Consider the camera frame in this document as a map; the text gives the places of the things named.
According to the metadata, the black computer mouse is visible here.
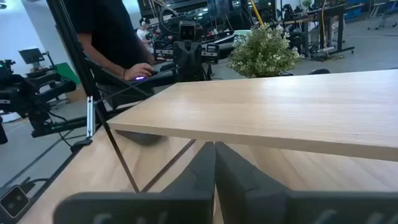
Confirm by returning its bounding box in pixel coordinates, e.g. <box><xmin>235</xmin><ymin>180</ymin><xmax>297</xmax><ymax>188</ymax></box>
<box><xmin>133</xmin><ymin>74</ymin><xmax>156</xmax><ymax>82</ymax></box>

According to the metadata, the wooden shelf with black frame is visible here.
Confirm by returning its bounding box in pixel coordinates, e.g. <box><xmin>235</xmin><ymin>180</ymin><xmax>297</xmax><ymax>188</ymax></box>
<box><xmin>101</xmin><ymin>68</ymin><xmax>398</xmax><ymax>194</ymax></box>

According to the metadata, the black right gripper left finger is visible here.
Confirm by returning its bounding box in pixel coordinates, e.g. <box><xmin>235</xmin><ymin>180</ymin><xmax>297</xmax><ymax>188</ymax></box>
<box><xmin>53</xmin><ymin>141</ymin><xmax>216</xmax><ymax>224</ymax></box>

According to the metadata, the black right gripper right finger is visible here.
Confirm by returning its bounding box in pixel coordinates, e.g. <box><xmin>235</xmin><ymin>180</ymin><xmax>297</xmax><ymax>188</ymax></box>
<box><xmin>215</xmin><ymin>141</ymin><xmax>398</xmax><ymax>224</ymax></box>

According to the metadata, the small background monitor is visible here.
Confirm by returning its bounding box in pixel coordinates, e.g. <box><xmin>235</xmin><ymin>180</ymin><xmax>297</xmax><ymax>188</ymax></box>
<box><xmin>17</xmin><ymin>47</ymin><xmax>47</xmax><ymax>65</ymax></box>

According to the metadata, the yellow hanging cable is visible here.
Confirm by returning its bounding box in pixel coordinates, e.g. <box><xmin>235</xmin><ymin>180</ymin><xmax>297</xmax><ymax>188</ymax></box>
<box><xmin>320</xmin><ymin>0</ymin><xmax>330</xmax><ymax>54</ymax></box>

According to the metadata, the potted green plant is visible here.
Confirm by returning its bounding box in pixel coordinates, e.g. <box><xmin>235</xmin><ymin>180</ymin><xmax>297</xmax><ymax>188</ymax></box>
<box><xmin>228</xmin><ymin>24</ymin><xmax>302</xmax><ymax>78</ymax></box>

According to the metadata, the yellow pole with black end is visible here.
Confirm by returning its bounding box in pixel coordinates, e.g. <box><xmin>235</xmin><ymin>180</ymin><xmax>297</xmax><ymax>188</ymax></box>
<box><xmin>250</xmin><ymin>0</ymin><xmax>265</xmax><ymax>28</ymax></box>

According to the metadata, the person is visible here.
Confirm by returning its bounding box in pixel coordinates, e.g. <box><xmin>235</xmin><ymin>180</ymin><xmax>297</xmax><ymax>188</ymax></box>
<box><xmin>63</xmin><ymin>0</ymin><xmax>156</xmax><ymax>82</ymax></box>
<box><xmin>136</xmin><ymin>17</ymin><xmax>155</xmax><ymax>54</ymax></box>

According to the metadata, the black background workbench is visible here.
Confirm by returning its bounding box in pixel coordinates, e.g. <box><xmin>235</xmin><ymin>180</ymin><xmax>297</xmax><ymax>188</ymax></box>
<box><xmin>273</xmin><ymin>2</ymin><xmax>356</xmax><ymax>60</ymax></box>

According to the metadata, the silver metal bracket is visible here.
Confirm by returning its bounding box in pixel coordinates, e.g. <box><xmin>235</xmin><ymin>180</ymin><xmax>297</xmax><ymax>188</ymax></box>
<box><xmin>86</xmin><ymin>95</ymin><xmax>95</xmax><ymax>138</ymax></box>

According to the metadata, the grey table-level camera box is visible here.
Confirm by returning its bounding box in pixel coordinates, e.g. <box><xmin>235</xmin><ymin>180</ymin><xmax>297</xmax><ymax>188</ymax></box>
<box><xmin>0</xmin><ymin>185</ymin><xmax>31</xmax><ymax>220</ymax></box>

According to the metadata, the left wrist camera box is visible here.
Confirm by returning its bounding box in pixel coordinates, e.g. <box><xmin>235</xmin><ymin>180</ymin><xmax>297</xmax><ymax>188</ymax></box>
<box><xmin>178</xmin><ymin>20</ymin><xmax>204</xmax><ymax>42</ymax></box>

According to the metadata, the green board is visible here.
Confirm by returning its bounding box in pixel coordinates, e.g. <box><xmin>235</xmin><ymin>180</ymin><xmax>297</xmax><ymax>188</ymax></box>
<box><xmin>55</xmin><ymin>62</ymin><xmax>81</xmax><ymax>85</ymax></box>

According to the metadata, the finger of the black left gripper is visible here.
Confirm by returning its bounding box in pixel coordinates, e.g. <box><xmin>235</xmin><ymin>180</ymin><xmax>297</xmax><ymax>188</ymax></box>
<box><xmin>172</xmin><ymin>46</ymin><xmax>189</xmax><ymax>82</ymax></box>
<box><xmin>187</xmin><ymin>46</ymin><xmax>203</xmax><ymax>82</ymax></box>

